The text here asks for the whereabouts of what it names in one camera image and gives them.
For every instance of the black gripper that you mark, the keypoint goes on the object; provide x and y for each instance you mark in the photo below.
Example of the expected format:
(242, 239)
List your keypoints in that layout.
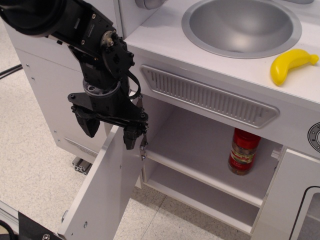
(113, 107)

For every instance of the white cabinet door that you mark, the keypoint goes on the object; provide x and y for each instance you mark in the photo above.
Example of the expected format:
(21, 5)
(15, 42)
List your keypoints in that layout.
(100, 203)

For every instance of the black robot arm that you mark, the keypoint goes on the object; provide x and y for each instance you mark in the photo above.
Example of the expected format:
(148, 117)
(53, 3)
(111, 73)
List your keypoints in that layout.
(103, 56)

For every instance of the white toy kitchen cabinet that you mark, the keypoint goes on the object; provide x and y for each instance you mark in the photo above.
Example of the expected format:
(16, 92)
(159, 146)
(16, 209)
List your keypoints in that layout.
(189, 147)

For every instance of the grey vent grille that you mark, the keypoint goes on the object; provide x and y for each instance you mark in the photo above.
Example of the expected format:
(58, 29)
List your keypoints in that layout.
(212, 99)

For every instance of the white toy fridge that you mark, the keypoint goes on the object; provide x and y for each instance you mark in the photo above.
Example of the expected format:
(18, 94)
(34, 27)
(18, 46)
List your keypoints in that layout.
(54, 73)

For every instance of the red spice bottle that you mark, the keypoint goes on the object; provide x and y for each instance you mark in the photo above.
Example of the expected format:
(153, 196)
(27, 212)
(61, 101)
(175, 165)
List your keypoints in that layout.
(243, 151)

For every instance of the silver round sink bowl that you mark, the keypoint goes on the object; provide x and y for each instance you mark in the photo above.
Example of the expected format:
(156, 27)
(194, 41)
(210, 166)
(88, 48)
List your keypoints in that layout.
(241, 29)

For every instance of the yellow toy banana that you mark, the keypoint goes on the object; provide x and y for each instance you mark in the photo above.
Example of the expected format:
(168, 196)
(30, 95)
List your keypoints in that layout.
(289, 60)

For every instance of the white oven door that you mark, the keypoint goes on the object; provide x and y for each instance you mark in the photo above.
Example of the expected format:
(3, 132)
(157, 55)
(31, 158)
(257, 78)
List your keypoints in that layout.
(296, 182)

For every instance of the black round dial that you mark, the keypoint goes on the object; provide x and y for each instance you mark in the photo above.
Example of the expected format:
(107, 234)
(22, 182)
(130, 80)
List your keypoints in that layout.
(313, 136)

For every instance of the aluminium extrusion rail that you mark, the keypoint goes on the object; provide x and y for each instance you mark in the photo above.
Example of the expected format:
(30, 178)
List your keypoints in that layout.
(82, 166)

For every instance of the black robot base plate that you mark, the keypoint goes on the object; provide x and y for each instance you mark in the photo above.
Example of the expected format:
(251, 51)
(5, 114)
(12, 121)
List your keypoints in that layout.
(21, 227)

